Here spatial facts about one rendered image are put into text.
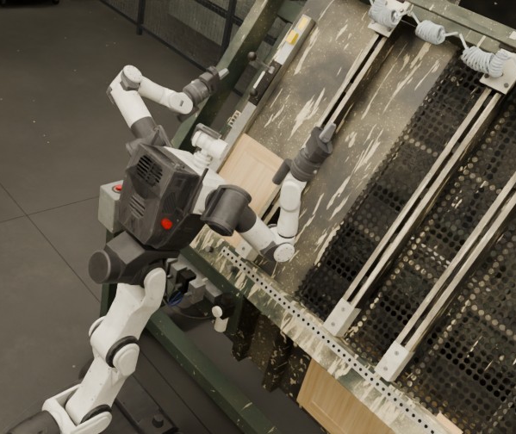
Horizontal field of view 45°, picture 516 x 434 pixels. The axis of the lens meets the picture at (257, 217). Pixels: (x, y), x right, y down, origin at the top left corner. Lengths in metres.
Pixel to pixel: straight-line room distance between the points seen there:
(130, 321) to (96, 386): 0.34
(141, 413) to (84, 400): 0.30
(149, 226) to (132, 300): 0.38
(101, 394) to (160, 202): 0.91
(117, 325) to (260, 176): 0.82
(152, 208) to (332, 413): 1.26
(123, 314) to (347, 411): 1.01
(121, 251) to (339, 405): 1.15
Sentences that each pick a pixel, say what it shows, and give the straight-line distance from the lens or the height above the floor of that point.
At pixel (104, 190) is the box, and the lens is 2.71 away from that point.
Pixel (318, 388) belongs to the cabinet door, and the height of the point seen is 0.41.
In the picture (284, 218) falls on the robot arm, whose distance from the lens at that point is 2.13.
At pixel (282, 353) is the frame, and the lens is 2.77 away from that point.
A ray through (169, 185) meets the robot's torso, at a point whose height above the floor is 1.37.
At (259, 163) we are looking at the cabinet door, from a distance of 2.58.
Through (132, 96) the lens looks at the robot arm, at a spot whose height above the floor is 1.44.
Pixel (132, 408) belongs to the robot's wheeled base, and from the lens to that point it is 2.82.
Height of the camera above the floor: 2.43
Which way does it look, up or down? 34 degrees down
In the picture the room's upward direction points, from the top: 14 degrees clockwise
